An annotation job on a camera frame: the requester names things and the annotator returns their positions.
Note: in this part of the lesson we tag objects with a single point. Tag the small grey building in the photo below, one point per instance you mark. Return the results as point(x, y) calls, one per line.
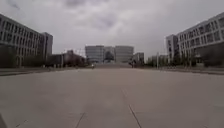
point(139, 57)

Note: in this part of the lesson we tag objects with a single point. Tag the low dark building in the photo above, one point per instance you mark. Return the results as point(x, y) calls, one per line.
point(68, 59)

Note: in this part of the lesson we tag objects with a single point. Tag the long grey building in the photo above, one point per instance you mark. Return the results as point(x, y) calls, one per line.
point(203, 36)
point(20, 36)

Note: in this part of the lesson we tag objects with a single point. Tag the wide grey glass building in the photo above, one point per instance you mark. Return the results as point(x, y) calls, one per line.
point(95, 53)

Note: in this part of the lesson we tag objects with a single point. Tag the grey paved plaza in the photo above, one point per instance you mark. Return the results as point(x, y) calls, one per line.
point(110, 96)

